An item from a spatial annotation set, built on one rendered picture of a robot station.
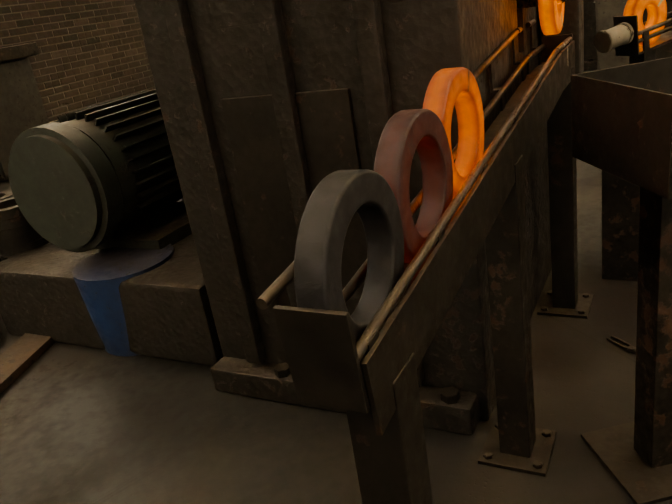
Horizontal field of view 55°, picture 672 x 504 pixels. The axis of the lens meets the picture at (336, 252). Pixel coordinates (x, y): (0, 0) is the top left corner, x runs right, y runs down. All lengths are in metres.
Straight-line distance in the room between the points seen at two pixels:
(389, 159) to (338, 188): 0.14
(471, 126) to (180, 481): 0.95
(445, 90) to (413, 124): 0.16
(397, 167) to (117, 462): 1.11
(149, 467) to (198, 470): 0.12
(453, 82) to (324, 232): 0.40
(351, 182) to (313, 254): 0.08
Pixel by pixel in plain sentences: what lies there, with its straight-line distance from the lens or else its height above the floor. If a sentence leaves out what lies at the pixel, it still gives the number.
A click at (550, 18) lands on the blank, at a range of 1.56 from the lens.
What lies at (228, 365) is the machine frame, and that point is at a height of 0.07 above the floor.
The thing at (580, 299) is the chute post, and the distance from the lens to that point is 1.94.
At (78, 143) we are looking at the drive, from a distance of 1.93.
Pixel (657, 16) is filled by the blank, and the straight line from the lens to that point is 2.12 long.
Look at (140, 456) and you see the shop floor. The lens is 1.60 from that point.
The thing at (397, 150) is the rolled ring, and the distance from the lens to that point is 0.71.
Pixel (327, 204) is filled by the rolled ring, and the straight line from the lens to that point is 0.57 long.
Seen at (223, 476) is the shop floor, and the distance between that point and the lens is 1.46.
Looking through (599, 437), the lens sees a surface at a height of 0.01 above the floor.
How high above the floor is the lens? 0.90
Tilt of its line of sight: 22 degrees down
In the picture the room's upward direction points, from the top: 9 degrees counter-clockwise
